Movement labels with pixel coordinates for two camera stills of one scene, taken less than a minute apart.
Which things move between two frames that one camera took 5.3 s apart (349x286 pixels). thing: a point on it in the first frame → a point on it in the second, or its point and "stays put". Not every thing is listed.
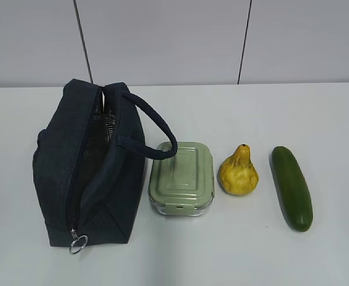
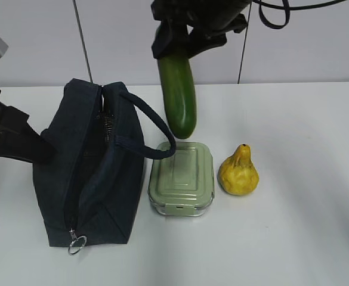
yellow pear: (237, 174) stays put
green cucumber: (293, 188) → (179, 92)
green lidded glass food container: (184, 185) stays put
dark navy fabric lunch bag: (89, 162) stays put
